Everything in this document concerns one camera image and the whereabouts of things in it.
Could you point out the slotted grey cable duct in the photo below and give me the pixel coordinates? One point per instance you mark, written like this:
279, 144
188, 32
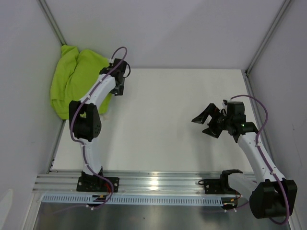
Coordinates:
207, 201

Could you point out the lime green shorts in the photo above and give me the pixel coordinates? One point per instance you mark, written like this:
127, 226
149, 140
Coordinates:
75, 74

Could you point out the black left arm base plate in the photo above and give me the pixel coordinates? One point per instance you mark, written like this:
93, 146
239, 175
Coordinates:
92, 183

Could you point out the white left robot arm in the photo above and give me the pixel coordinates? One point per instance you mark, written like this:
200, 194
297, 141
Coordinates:
84, 118

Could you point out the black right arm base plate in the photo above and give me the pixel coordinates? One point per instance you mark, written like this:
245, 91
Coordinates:
216, 187

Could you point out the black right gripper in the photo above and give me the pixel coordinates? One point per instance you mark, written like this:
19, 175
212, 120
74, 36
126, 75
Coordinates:
210, 110

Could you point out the aluminium corner post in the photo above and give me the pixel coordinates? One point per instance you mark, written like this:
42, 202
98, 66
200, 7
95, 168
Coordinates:
51, 21
277, 20

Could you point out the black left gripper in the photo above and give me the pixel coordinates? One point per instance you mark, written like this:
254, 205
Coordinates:
118, 91

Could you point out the right aluminium corner post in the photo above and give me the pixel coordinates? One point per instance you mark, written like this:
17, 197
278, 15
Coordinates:
277, 20

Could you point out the left aluminium corner post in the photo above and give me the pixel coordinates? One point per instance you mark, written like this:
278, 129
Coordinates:
51, 21

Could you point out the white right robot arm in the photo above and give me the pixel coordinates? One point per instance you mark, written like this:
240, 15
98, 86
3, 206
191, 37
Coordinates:
271, 195

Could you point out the aluminium mounting rail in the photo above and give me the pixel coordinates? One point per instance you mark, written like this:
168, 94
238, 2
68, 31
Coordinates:
130, 183

